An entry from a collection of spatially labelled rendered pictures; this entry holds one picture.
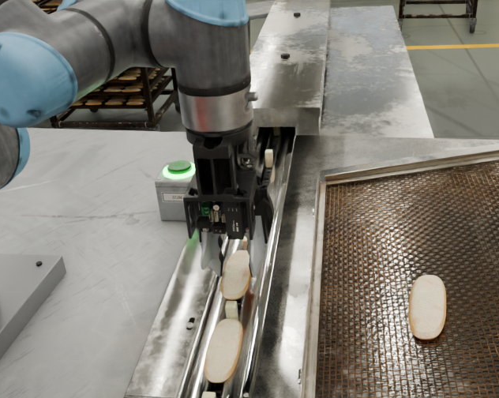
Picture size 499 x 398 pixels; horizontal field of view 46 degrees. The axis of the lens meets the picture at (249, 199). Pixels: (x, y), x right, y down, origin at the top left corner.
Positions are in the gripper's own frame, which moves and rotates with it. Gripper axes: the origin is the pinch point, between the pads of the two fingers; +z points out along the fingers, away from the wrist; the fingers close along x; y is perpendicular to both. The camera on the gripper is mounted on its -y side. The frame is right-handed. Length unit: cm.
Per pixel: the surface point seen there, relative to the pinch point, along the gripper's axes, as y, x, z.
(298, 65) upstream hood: -70, 3, -3
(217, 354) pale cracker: 12.5, -0.5, 3.0
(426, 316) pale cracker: 11.7, 21.5, -2.9
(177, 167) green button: -23.0, -13.2, -1.5
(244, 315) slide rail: 5.0, 1.4, 4.0
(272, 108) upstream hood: -45.0, 0.0, -2.6
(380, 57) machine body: -108, 23, 8
